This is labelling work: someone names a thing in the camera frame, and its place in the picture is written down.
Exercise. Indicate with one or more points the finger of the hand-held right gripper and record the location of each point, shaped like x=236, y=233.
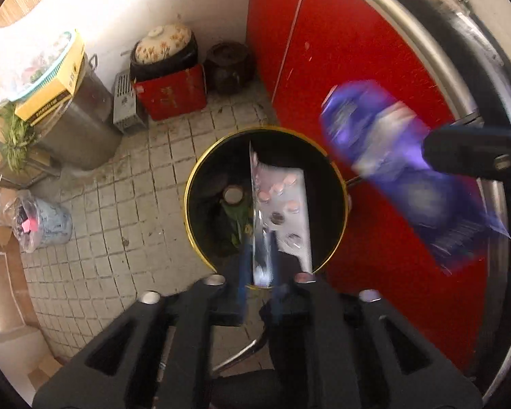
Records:
x=464, y=153

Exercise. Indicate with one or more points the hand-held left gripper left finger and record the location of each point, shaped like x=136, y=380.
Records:
x=187, y=328

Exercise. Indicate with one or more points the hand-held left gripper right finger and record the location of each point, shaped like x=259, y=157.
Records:
x=323, y=332

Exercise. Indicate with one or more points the purple snack packet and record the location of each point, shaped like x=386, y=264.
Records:
x=387, y=136

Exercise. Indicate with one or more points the silver blister pack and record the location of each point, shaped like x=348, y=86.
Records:
x=289, y=204

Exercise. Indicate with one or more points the black gold-rimmed trash can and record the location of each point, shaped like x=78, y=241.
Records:
x=204, y=187

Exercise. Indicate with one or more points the plastic bag with trash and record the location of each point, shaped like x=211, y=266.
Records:
x=47, y=221

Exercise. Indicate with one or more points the green bottle with white cap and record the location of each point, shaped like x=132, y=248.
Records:
x=234, y=217

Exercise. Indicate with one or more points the wide red cabinet door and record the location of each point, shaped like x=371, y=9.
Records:
x=357, y=30

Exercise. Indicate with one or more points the large steel stockpot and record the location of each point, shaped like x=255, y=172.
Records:
x=81, y=128

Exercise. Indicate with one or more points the grey vented metal box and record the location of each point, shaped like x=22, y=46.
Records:
x=125, y=102

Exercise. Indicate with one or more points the red square box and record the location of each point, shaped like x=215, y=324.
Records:
x=174, y=93

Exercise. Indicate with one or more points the narrow red cabinet door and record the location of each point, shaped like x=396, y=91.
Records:
x=272, y=17

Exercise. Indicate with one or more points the dark brown jar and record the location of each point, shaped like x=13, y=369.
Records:
x=228, y=68

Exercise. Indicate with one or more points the green potted plant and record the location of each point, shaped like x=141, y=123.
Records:
x=15, y=136

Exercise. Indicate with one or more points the yellow cardboard box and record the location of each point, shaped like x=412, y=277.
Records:
x=47, y=98

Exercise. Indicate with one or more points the floral-lid ceramic pot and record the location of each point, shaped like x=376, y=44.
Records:
x=162, y=47

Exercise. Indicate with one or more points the teal plastic basin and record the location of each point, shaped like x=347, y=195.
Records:
x=34, y=64

